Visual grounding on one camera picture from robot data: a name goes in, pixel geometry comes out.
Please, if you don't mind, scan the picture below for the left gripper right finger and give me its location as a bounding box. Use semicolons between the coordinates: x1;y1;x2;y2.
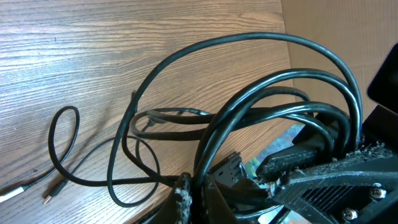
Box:
256;144;397;223

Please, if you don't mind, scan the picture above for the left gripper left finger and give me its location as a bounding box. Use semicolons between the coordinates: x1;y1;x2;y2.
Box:
134;172;192;224

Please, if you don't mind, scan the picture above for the black cable bundle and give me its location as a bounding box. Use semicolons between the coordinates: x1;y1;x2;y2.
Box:
0;31;364;224

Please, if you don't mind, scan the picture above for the cardboard box wall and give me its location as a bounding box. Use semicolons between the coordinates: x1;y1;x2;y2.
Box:
282;0;397;117

